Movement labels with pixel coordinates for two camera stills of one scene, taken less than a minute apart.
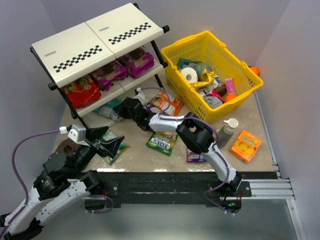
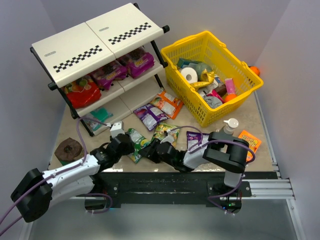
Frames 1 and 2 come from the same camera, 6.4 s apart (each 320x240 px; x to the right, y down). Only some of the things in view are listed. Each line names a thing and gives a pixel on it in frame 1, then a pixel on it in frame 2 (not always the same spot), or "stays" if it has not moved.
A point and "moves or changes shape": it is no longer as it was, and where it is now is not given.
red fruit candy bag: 83,92 stays
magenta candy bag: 104,76 stays
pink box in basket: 230,85 stays
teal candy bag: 108,110 to 100,114
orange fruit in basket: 230,96 stays
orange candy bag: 170,105 stays
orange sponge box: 246,146 stays
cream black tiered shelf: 98,68 stays
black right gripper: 130,110 to 153,149
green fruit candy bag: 162,141 moves or changes shape
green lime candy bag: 107,136 moves or changes shape
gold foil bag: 206,77 stays
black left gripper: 100,145 to 127,144
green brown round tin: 68,147 stays
